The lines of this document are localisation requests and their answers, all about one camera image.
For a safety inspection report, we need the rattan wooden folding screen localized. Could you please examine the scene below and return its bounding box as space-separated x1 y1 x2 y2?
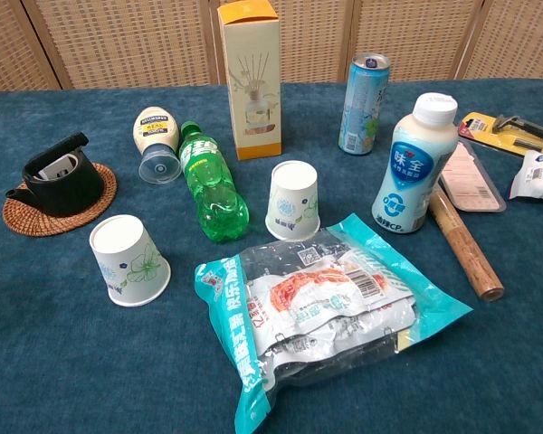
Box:
0 0 543 91

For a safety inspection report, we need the razor on yellow card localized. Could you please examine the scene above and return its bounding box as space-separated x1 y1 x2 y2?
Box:
457 111 543 158

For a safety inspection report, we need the brown bamboo stick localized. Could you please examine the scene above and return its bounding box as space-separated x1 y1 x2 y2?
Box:
428 184 506 303

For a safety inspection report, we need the mayonnaise squeeze bottle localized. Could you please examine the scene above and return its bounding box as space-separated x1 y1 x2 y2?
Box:
132 106 183 184

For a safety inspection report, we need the round woven rattan coaster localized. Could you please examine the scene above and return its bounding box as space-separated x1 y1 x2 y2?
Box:
2 162 119 238

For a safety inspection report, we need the beige orange reed diffuser box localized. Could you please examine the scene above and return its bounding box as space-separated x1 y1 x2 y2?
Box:
216 0 283 162

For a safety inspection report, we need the black teapot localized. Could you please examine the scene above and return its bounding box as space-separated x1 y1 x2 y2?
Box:
5 131 106 218

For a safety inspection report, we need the pink flat plastic pack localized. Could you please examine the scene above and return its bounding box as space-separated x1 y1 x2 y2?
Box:
437 137 508 214

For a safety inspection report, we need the light blue drink can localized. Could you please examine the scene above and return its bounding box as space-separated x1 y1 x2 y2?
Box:
338 52 392 156

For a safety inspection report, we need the white paper cup small print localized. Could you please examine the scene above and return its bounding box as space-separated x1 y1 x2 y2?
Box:
264 160 322 242

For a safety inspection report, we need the blue table cloth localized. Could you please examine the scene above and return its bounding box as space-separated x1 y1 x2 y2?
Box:
0 79 543 434

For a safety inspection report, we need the small white black box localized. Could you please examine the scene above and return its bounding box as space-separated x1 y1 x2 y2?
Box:
39 155 81 181

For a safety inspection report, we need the teal clear snack bag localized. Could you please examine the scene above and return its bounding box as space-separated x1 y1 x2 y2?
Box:
194 212 474 434

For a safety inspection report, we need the white blue pouch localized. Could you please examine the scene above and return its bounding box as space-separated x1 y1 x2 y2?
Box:
507 149 543 205

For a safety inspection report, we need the white yogurt drink bottle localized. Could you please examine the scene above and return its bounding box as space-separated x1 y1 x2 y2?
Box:
371 92 460 235

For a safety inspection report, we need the green plastic soda bottle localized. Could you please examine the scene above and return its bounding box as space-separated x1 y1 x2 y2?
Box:
178 119 251 245

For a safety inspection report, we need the white paper cup green flower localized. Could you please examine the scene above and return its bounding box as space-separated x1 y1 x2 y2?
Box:
89 213 172 308

